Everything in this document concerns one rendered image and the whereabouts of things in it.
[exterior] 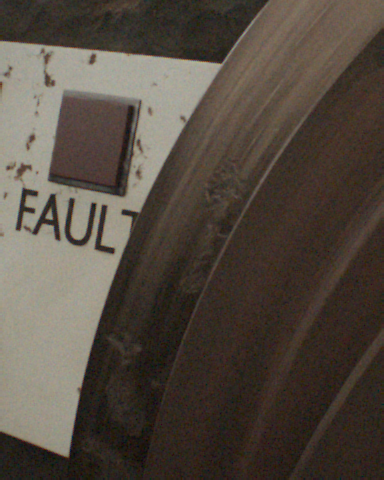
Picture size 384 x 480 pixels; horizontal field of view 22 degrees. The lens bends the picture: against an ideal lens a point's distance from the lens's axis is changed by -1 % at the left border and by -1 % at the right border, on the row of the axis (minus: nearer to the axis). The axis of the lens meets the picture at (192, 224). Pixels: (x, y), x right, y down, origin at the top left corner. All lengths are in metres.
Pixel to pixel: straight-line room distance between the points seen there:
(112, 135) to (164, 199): 0.17
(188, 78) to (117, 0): 0.07
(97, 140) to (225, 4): 0.08
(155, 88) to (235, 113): 0.17
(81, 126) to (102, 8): 0.07
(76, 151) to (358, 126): 0.23
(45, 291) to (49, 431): 0.06
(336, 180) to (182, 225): 0.05
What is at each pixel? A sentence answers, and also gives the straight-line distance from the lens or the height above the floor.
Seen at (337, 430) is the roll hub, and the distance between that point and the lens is 0.15.
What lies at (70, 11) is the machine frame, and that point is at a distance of 0.49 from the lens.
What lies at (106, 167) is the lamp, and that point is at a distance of 0.43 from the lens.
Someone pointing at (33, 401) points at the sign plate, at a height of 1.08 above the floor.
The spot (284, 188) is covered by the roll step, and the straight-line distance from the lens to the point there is 0.23.
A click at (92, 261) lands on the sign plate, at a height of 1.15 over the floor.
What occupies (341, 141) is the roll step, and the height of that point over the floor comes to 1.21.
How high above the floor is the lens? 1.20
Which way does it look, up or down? 3 degrees down
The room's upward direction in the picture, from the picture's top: 10 degrees clockwise
